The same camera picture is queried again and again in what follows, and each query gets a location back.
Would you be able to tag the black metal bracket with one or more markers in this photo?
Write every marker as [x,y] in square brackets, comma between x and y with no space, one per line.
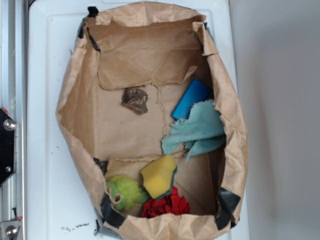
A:
[7,147]

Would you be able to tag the yellow green sponge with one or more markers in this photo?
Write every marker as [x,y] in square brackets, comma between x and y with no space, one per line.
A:
[158,176]

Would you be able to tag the blue rectangular block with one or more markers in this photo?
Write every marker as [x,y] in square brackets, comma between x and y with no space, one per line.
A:
[196,92]

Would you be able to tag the red crumpled cloth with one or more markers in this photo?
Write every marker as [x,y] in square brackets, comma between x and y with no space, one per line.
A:
[169,204]

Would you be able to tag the grey corner bracket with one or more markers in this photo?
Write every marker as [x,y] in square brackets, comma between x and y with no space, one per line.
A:
[9,230]

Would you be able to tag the aluminium frame rail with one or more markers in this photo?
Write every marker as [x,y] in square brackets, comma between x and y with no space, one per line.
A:
[13,100]

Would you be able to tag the grey brown rock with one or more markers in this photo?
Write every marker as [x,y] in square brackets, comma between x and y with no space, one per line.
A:
[135,99]

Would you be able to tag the teal terry cloth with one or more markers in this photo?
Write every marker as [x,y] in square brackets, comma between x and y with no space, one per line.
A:
[202,132]

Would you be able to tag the lime green mesh pouf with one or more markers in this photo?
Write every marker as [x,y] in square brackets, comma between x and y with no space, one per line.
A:
[125,192]

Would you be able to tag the brown paper bag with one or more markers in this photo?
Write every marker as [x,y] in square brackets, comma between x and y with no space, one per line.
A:
[158,48]

